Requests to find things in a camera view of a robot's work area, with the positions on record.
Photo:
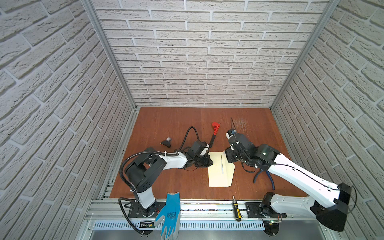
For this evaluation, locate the black yellow screwdriver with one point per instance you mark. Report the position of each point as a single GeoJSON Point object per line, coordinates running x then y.
{"type": "Point", "coordinates": [237, 212]}

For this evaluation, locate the white letter with blue border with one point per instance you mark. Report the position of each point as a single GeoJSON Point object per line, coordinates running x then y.
{"type": "Point", "coordinates": [222, 165]}

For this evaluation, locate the blue grey work glove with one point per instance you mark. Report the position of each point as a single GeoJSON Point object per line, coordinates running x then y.
{"type": "Point", "coordinates": [170, 216]}

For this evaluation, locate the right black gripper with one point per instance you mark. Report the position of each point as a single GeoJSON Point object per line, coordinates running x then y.
{"type": "Point", "coordinates": [228, 152]}

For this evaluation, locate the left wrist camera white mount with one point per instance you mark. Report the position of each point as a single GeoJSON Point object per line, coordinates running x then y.
{"type": "Point", "coordinates": [205, 150]}

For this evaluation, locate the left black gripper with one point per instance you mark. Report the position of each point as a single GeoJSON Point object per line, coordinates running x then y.
{"type": "Point", "coordinates": [209, 162]}

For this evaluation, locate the cream yellow envelope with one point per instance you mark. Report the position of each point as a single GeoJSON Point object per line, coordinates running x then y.
{"type": "Point", "coordinates": [221, 172]}

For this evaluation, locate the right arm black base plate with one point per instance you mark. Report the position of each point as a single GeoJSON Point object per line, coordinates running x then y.
{"type": "Point", "coordinates": [260, 210]}

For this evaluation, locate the aluminium front rail frame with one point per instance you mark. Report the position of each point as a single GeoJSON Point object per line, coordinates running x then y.
{"type": "Point", "coordinates": [200, 220]}

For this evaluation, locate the small black clear plug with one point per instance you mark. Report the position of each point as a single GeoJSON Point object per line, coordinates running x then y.
{"type": "Point", "coordinates": [167, 142]}

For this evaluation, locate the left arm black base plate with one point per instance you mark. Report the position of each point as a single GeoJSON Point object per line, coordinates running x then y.
{"type": "Point", "coordinates": [137, 211]}

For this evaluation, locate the blue handled pliers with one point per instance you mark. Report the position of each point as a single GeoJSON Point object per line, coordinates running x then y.
{"type": "Point", "coordinates": [264, 175]}

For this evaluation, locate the red black pipe wrench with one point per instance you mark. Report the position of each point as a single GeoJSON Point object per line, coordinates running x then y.
{"type": "Point", "coordinates": [215, 127]}

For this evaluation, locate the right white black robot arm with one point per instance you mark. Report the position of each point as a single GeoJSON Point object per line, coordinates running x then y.
{"type": "Point", "coordinates": [327, 202]}

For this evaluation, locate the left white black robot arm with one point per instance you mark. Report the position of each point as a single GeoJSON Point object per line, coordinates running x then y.
{"type": "Point", "coordinates": [140, 171]}

